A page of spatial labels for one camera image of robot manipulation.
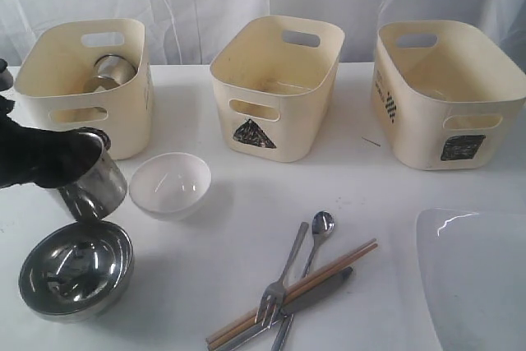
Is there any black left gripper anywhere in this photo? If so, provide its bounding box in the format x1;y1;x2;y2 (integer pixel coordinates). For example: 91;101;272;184
0;58;106;192

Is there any steel bowl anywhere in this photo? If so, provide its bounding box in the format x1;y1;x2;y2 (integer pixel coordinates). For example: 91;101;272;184
18;221;135;324

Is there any white bowl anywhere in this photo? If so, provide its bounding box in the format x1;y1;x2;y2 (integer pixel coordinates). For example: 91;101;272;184
128;152;212;220

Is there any steel fork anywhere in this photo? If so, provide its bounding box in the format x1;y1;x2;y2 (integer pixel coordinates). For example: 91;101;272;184
255;222;309;328

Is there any steel spoon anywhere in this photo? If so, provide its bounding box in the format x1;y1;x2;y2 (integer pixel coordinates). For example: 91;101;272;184
271;210;335;351

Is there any cream bin with circle mark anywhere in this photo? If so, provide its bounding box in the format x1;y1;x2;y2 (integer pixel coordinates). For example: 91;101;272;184
14;18;154;159

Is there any steel cup in bin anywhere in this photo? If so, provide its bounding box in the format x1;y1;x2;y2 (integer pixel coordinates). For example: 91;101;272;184
83;54;137;93

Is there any cream bin with triangle mark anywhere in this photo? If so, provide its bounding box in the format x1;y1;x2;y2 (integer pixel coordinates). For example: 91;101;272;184
210;16;345;163

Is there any steel table knife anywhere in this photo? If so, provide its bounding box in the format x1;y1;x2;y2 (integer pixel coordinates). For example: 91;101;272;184
208;266;353;351

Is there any small dark stick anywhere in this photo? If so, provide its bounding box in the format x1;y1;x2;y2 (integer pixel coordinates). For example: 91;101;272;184
362;136;381;147

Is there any cream bin with square mark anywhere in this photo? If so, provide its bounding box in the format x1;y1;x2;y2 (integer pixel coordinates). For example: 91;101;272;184
371;21;525;170

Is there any white square plate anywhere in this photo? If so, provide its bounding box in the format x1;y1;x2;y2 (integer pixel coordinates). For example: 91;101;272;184
416;209;525;350

